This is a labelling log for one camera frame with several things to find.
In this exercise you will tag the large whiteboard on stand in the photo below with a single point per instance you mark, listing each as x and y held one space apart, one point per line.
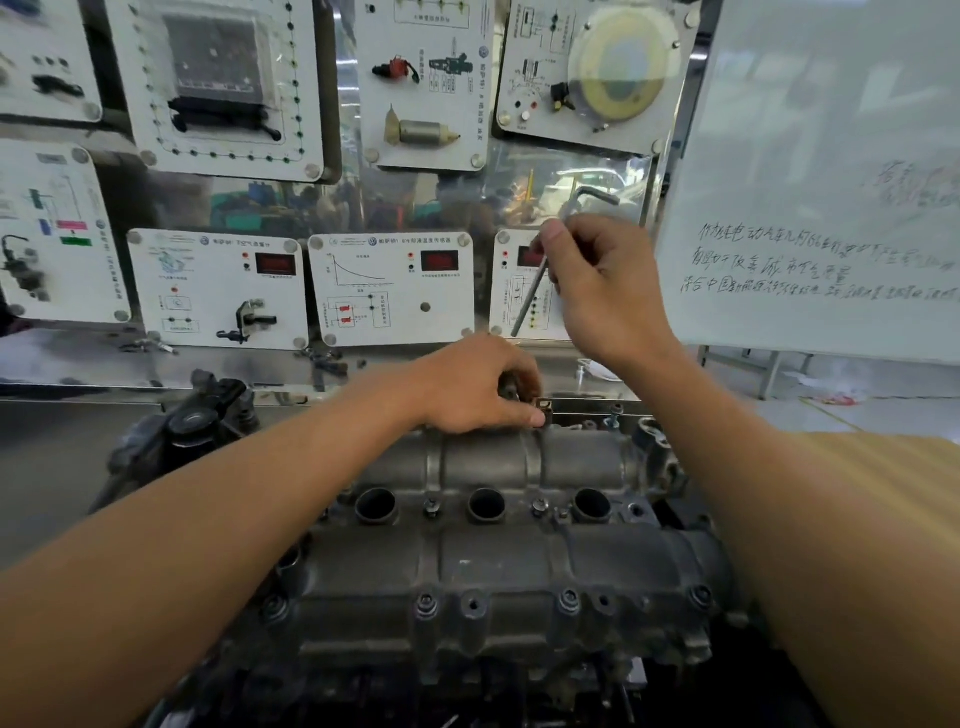
810 112

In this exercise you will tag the person's left forearm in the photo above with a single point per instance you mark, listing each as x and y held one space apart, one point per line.
187 570

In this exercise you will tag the white panel throttle body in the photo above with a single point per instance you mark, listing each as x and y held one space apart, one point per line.
510 307

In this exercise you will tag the clear cased control module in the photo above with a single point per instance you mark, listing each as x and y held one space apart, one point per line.
217 60

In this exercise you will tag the white panel green red labels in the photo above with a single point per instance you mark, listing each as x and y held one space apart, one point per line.
82 285

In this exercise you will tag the white panel curve graph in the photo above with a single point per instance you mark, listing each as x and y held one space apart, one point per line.
442 315

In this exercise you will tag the silver hex key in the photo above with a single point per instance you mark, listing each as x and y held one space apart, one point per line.
532 292

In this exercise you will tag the white panel black lever sensor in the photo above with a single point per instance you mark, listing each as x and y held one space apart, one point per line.
210 300

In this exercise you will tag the person's right forearm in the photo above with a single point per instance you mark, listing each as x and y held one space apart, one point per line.
825 562

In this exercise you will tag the white panel control module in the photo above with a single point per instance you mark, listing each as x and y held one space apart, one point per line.
307 75

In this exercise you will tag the person's right hand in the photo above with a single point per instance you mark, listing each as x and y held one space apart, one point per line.
607 300

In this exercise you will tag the white panel brass filter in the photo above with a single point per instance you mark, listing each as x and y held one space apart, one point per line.
465 97

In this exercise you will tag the grey metal engine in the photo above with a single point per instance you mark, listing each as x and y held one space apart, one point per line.
495 570

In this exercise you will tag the white sensor training panel board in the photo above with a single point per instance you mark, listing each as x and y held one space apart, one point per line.
75 360

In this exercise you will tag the person's left hand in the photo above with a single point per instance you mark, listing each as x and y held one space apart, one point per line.
480 390

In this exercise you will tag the crumpled white plastic bag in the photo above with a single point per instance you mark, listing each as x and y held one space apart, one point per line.
832 390

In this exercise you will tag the yellow blue disc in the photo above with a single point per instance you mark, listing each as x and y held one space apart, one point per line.
622 67

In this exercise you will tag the white panel yellow disc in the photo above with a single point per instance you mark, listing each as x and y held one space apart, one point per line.
525 45

